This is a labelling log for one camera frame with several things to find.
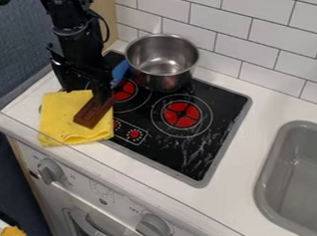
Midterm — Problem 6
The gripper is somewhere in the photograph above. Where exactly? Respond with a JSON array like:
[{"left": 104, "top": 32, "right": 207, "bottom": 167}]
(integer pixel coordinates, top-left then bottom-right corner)
[{"left": 43, "top": 34, "right": 119, "bottom": 107}]

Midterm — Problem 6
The brown block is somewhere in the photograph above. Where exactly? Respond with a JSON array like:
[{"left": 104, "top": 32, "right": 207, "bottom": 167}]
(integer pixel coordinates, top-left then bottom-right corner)
[{"left": 71, "top": 92, "right": 120, "bottom": 131}]

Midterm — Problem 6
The yellow cloth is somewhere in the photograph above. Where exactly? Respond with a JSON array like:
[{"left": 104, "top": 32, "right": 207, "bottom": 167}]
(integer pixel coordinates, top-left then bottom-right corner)
[{"left": 35, "top": 86, "right": 119, "bottom": 151}]

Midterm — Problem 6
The toy stove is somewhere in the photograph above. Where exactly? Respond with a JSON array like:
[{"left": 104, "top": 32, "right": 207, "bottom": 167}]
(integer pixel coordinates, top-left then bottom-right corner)
[{"left": 79, "top": 50, "right": 256, "bottom": 191}]

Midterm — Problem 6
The toy sink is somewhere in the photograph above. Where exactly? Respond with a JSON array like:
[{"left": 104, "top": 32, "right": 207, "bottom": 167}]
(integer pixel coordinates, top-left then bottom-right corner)
[{"left": 250, "top": 118, "right": 317, "bottom": 236}]

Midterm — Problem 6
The silver pot with blue handle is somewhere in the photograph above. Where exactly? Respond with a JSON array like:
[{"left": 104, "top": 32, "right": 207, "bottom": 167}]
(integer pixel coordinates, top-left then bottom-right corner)
[{"left": 109, "top": 31, "right": 201, "bottom": 95}]

